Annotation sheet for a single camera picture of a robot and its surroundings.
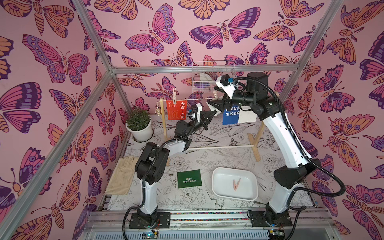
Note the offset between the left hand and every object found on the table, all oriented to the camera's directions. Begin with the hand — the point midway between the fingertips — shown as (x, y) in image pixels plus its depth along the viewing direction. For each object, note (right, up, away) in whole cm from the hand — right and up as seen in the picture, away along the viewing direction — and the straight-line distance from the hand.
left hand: (217, 112), depth 75 cm
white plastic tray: (+4, -40, +10) cm, 41 cm away
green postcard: (-15, -38, +12) cm, 43 cm away
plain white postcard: (+13, -3, -3) cm, 14 cm away
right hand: (-3, +8, -10) cm, 13 cm away
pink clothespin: (+11, -40, +8) cm, 43 cm away
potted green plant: (-47, -5, +19) cm, 51 cm away
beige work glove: (-54, -39, +11) cm, 68 cm away
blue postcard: (+6, -3, -4) cm, 8 cm away
